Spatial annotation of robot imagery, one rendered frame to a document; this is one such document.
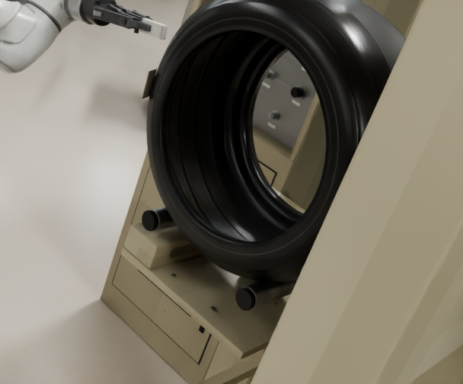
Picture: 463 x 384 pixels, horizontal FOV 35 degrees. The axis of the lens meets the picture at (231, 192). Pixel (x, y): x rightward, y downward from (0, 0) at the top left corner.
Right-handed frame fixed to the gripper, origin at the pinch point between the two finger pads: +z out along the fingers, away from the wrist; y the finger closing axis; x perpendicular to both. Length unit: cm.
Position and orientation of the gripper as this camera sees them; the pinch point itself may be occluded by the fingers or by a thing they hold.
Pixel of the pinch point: (153, 28)
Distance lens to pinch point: 162.5
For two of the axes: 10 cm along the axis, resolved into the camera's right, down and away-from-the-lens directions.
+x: -2.2, 9.2, 3.4
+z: 7.4, 3.8, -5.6
